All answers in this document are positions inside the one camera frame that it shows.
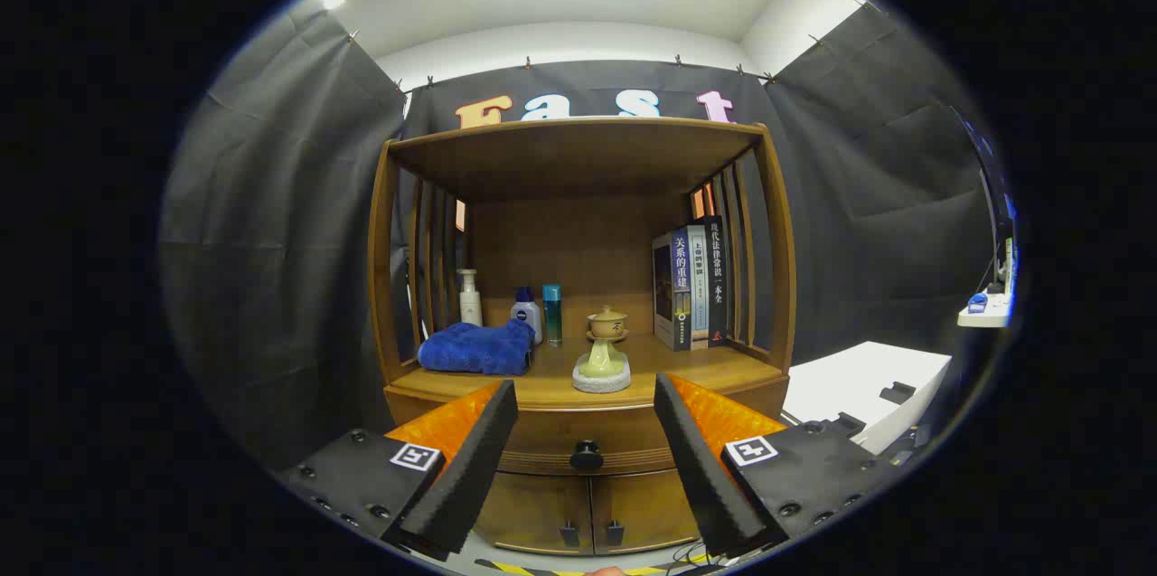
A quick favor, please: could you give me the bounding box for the wooden cabinet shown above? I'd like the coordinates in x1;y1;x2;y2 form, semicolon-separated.
368;117;796;556

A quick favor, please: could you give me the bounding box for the white pump bottle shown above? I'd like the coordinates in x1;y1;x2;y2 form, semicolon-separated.
456;269;484;327

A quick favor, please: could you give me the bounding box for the white wall shelf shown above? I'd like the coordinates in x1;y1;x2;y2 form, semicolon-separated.
958;287;1015;328

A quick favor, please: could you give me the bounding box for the blue towel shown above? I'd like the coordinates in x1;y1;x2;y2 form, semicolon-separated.
418;318;536;376

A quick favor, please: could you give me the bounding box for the white table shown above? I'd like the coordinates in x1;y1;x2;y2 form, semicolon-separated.
782;341;953;455

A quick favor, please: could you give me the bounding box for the white lotion bottle blue cap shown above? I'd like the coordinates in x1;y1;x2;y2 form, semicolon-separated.
510;287;543;345

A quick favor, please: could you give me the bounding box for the grey book with blue spine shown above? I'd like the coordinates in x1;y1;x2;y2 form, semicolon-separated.
652;230;692;352

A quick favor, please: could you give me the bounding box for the yellow lidded teacup with saucer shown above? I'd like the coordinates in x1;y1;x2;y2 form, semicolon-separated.
586;305;630;344

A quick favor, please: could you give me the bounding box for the green brush with white base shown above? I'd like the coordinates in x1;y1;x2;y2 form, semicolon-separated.
572;339;633;394

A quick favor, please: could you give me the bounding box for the yellow black hazard tape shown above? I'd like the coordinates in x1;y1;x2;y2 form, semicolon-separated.
475;558;688;576

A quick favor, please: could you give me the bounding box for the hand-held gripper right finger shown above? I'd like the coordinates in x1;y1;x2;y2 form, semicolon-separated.
653;373;905;559

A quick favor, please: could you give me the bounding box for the wooden countertop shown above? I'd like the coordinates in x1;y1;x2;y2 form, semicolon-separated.
390;332;785;410

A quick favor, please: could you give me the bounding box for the black spine book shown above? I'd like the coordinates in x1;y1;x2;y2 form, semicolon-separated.
705;216;729;347

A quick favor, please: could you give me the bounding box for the pale blue spine book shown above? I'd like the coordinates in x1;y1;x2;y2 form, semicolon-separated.
689;225;710;349

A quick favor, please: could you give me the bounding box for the wooden cabinet door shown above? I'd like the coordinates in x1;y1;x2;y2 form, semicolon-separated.
475;472;593;556
592;470;706;554

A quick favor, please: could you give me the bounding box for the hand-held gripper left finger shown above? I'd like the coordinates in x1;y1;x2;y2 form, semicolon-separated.
276;380;519;562

